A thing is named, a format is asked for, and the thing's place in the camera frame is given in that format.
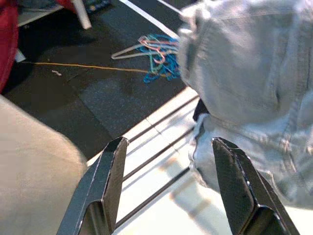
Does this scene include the grey shorts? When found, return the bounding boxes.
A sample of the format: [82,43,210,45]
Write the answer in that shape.
[0,95,89,235]

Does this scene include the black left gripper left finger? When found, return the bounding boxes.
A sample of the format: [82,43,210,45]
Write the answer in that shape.
[56,136,129,235]

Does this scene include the colourful hanger pile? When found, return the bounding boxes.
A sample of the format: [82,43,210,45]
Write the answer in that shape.
[111,33,181,84]

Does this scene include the white low table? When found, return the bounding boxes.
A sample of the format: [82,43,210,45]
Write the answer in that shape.
[18,0,92,30]

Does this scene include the red cloth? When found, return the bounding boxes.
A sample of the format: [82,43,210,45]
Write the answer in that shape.
[0,0,81,95]

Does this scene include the yellow floor cable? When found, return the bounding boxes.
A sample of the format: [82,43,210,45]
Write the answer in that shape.
[22,61,169,76]

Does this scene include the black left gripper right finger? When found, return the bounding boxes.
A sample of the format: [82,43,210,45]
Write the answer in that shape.
[211,137,300,235]

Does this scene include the blue denim shorts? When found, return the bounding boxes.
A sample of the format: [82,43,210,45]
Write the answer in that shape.
[177,0,313,211]

